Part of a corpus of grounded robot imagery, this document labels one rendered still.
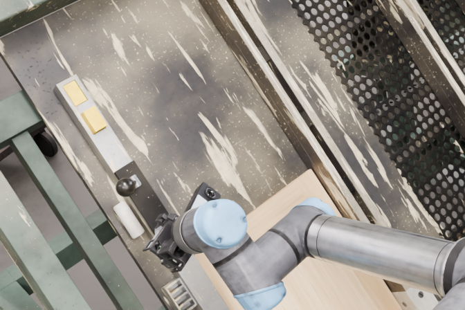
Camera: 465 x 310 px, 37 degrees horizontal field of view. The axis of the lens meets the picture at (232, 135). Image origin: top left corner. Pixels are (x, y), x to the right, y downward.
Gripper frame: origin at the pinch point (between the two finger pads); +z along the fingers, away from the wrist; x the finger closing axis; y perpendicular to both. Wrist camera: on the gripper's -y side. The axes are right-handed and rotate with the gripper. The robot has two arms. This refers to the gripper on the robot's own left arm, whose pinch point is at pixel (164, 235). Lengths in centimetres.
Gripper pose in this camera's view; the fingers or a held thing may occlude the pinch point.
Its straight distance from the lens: 138.4
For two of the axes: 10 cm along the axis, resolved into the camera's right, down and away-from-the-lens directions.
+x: 7.7, 6.2, 1.7
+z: -3.9, 2.4, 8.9
